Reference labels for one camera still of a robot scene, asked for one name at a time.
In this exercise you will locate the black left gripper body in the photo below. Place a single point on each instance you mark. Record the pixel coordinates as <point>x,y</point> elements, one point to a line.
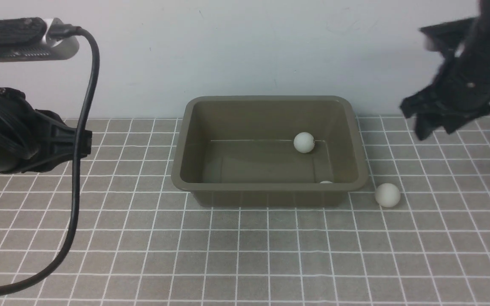
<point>31,140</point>

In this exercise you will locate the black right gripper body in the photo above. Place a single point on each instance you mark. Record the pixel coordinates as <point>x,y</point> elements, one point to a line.
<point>460,92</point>

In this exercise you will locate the olive plastic bin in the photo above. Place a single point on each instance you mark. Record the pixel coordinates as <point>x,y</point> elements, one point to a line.
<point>237,152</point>

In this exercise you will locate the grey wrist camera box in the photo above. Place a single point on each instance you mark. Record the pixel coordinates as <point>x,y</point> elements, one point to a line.
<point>47,49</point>

